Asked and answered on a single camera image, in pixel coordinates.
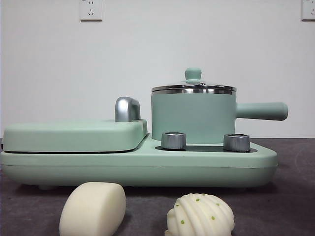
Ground glass pot lid green knob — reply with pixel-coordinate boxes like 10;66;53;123
151;67;237;92

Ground ridged white bun green dots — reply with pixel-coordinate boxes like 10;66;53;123
164;193;235;236

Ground smooth white steamed bun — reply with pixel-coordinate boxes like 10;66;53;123
59;181;126;236

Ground silver control knob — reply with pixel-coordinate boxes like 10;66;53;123
161;131;187;150
223;133;251;152

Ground mint green breakfast machine base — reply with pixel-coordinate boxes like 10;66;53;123
0;134;279;191

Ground mint green griddle cover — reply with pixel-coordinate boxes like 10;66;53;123
2;118;148;152

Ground silver griddle cover handle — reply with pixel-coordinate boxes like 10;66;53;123
114;97;141;123

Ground mint green handled pot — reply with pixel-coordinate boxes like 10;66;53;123
150;88;288;145

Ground white wall socket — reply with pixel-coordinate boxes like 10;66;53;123
301;0;315;22
79;0;103;22

